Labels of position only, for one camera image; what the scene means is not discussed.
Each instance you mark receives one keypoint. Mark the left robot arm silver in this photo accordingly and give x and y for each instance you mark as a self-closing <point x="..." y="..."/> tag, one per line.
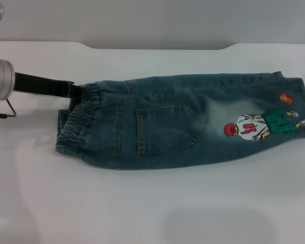
<point x="2" y="76"/>

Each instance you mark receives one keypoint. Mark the blue denim shorts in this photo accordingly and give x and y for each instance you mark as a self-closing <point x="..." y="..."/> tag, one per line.
<point x="167" y="122"/>

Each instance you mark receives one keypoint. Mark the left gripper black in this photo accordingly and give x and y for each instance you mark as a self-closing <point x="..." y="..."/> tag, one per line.
<point x="40" y="85"/>

